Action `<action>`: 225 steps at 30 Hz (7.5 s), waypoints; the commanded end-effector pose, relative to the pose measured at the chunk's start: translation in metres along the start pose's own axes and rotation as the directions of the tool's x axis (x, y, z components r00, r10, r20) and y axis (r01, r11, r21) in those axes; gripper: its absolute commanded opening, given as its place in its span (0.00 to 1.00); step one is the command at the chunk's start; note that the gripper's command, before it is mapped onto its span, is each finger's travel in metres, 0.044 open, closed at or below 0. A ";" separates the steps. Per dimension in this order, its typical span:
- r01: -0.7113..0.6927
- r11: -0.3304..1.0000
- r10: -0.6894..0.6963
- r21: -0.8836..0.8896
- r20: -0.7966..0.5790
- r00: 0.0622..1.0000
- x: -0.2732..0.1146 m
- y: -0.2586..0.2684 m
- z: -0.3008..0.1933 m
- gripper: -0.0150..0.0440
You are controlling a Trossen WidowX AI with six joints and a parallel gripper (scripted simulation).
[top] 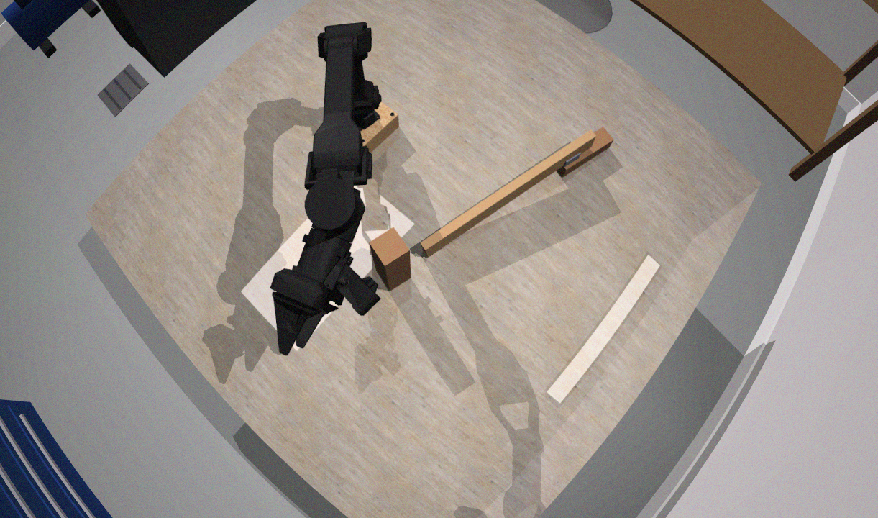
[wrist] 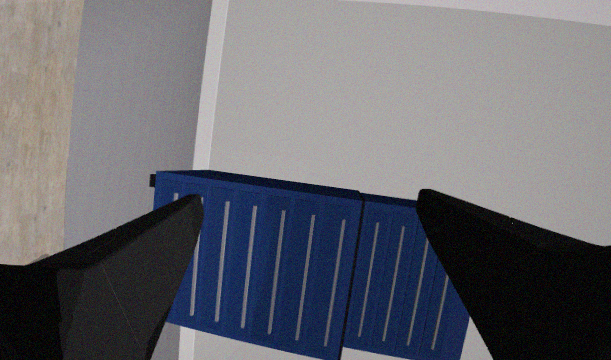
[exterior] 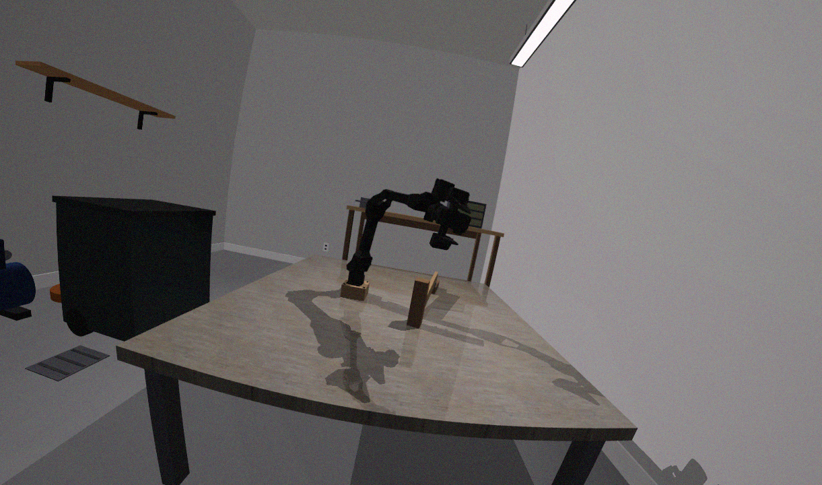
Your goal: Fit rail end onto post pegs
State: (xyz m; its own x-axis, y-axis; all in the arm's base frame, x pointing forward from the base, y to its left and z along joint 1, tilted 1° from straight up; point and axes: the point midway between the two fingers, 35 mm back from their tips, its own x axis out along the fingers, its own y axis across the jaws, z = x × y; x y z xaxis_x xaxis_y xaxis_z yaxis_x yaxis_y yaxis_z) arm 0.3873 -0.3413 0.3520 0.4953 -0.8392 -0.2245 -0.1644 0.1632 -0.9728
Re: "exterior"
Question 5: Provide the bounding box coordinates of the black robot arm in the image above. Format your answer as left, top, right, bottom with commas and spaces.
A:
346, 178, 471, 286

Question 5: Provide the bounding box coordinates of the long wooden rail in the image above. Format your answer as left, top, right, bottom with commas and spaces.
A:
425, 272, 438, 305

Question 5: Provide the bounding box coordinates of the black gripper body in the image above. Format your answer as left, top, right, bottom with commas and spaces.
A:
430, 187, 470, 250

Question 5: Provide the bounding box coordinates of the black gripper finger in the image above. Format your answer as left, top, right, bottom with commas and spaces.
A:
434, 235, 458, 247
449, 193, 471, 214

